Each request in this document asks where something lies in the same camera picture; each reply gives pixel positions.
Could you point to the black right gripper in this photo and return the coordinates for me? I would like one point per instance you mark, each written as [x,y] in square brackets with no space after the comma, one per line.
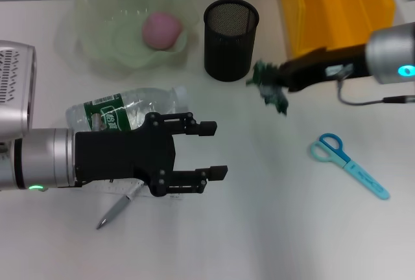
[317,66]

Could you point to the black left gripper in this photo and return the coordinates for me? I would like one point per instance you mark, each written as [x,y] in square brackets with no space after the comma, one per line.
[123,157]

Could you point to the green plastic wrapper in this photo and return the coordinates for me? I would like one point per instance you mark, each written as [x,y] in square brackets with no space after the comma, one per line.
[270,95]

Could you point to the blue scissors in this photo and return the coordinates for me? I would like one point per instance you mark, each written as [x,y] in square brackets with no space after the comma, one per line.
[337,155]

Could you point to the clear water bottle green label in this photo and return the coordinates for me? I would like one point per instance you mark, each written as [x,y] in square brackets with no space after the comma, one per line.
[129,105]

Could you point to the black mesh pen holder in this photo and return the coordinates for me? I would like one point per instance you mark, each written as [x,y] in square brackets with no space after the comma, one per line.
[228,53]

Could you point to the transparent plastic ruler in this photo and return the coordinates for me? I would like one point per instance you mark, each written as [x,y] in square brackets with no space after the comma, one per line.
[107,188]

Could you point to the silver pen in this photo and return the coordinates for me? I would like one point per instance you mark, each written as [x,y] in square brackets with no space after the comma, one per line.
[113,212]

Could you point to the green translucent fruit bowl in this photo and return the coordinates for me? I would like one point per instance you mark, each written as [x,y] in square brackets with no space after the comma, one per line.
[107,43]

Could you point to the yellow plastic bin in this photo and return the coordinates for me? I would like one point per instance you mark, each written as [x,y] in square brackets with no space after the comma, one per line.
[330,11]

